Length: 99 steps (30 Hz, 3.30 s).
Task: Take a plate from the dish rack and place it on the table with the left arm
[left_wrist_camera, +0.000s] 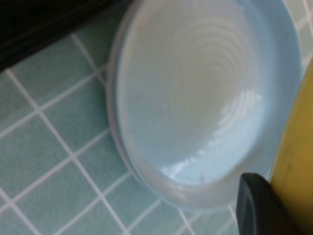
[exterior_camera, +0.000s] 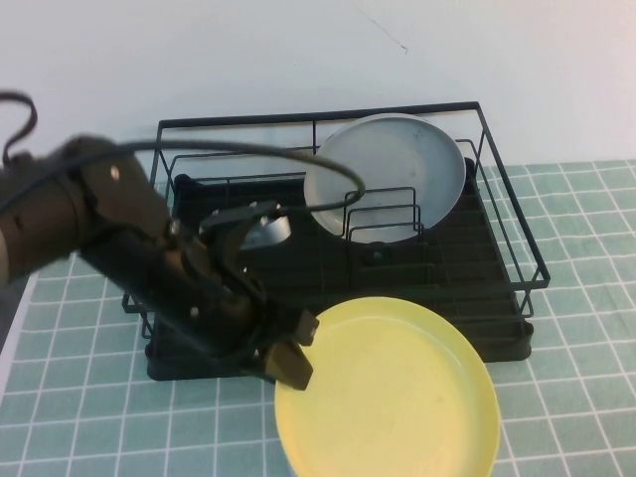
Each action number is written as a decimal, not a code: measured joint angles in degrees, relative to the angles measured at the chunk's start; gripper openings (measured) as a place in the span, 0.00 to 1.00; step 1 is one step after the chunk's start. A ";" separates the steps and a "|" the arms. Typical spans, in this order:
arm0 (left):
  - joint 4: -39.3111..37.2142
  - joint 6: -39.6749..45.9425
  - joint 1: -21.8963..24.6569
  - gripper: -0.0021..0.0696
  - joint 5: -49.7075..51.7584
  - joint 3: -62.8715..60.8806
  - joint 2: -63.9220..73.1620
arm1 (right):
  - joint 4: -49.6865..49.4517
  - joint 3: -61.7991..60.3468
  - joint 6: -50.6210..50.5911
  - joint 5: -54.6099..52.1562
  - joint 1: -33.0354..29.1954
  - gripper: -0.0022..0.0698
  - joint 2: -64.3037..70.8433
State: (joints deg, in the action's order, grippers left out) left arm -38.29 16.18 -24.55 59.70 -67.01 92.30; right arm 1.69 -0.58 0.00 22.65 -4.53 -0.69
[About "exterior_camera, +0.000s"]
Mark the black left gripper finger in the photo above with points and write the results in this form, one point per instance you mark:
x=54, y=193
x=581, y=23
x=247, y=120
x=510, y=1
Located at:
x=308, y=327
x=290, y=367

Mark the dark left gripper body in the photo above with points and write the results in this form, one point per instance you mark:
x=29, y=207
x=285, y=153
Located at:
x=208, y=303

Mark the yellow plate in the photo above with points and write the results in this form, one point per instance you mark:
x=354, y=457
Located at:
x=397, y=387

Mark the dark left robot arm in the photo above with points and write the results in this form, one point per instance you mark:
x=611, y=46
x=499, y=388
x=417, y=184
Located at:
x=74, y=208

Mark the grey plate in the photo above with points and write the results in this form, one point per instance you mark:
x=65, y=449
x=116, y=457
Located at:
x=387, y=169

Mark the black plastic drip tray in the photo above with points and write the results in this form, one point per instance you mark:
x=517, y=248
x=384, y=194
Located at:
x=447, y=278

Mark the green checked tablecloth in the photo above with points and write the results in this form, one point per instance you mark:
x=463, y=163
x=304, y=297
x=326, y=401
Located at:
x=571, y=397

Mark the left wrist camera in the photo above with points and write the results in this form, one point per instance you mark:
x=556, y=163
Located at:
x=270, y=231

